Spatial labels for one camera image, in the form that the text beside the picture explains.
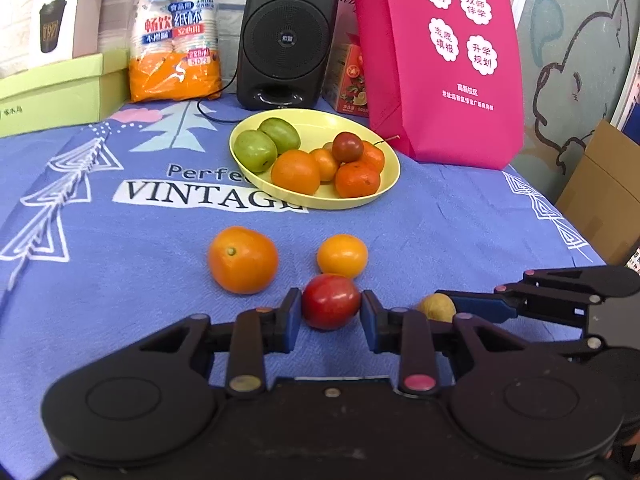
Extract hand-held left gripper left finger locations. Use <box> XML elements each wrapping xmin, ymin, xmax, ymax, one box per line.
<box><xmin>126</xmin><ymin>287</ymin><xmax>303</xmax><ymax>401</ymax></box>

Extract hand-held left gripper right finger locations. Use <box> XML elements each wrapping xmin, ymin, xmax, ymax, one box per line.
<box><xmin>360</xmin><ymin>290</ymin><xmax>541</xmax><ymax>401</ymax></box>

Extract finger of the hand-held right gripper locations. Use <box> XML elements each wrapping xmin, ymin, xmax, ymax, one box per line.
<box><xmin>497</xmin><ymin>329</ymin><xmax>605</xmax><ymax>360</ymax></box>
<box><xmin>436</xmin><ymin>264</ymin><xmax>640</xmax><ymax>329</ymax></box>

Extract small orange kumquat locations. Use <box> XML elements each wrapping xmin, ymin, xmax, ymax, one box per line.
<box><xmin>316</xmin><ymin>234</ymin><xmax>369</xmax><ymax>280</ymax></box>
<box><xmin>309</xmin><ymin>147</ymin><xmax>339</xmax><ymax>183</ymax></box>

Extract tangerine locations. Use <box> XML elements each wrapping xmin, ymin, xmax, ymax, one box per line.
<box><xmin>207</xmin><ymin>226</ymin><xmax>279</xmax><ymax>295</ymax></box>
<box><xmin>270</xmin><ymin>149</ymin><xmax>321</xmax><ymax>196</ymax></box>
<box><xmin>334</xmin><ymin>161</ymin><xmax>382</xmax><ymax>199</ymax></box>
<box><xmin>357</xmin><ymin>140</ymin><xmax>386</xmax><ymax>173</ymax></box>

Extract yellow plate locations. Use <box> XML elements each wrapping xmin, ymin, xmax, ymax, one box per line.
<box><xmin>229</xmin><ymin>108</ymin><xmax>402</xmax><ymax>211</ymax></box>

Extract flattened cardboard boxes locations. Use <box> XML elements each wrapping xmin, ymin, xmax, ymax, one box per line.
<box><xmin>555</xmin><ymin>119</ymin><xmax>640</xmax><ymax>266</ymax></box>

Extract blue printed tablecloth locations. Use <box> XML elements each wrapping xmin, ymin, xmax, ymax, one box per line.
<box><xmin>0</xmin><ymin>95</ymin><xmax>608</xmax><ymax>396</ymax></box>

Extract pink tote bag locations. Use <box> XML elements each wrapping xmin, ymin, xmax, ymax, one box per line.
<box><xmin>347</xmin><ymin>0</ymin><xmax>524</xmax><ymax>171</ymax></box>

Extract red juice carton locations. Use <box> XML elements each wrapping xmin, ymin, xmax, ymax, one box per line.
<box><xmin>321</xmin><ymin>32</ymin><xmax>371</xmax><ymax>118</ymax></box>

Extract orange paper cup pack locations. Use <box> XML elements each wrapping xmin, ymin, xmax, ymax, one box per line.
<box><xmin>127</xmin><ymin>0</ymin><xmax>223</xmax><ymax>104</ymax></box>

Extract black speaker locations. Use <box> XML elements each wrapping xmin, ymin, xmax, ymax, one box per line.
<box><xmin>236</xmin><ymin>0</ymin><xmax>342</xmax><ymax>111</ymax></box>

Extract light green shoe box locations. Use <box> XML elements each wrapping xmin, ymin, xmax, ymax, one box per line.
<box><xmin>0</xmin><ymin>52</ymin><xmax>132</xmax><ymax>138</ymax></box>

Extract white cup box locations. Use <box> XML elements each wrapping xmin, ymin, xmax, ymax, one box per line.
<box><xmin>27</xmin><ymin>0</ymin><xmax>107</xmax><ymax>68</ymax></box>

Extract black speaker cable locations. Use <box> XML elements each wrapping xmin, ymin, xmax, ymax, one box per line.
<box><xmin>196</xmin><ymin>67</ymin><xmax>252</xmax><ymax>125</ymax></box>

